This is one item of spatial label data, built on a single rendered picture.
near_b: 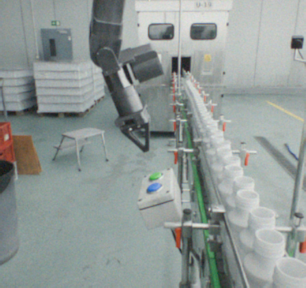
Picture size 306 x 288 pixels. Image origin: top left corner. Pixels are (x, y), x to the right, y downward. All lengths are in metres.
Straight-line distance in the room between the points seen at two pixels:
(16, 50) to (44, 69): 4.81
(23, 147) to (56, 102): 3.30
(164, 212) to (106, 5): 0.41
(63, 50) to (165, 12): 6.53
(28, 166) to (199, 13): 3.18
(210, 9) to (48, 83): 3.74
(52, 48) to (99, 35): 10.40
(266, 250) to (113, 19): 0.44
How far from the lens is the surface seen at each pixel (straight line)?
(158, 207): 0.63
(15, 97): 7.30
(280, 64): 10.85
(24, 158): 3.71
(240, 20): 10.51
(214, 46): 4.78
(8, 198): 2.22
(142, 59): 0.63
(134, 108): 0.64
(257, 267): 0.45
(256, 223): 0.48
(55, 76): 6.75
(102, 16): 0.57
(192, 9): 4.76
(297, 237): 0.63
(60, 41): 10.88
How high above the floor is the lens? 1.40
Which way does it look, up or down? 17 degrees down
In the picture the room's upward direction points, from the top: straight up
